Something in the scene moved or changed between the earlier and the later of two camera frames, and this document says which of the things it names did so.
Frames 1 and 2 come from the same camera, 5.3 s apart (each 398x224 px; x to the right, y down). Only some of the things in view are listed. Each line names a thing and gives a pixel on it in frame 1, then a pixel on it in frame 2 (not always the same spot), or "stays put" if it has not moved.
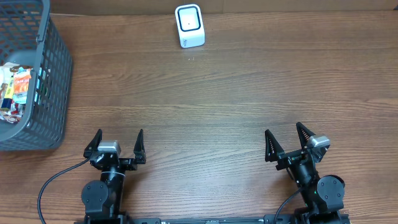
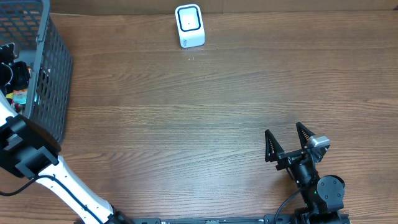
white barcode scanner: (189, 25) stays put
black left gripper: (115, 159) to (8, 74)
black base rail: (214, 220) stays put
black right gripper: (294, 158) stays put
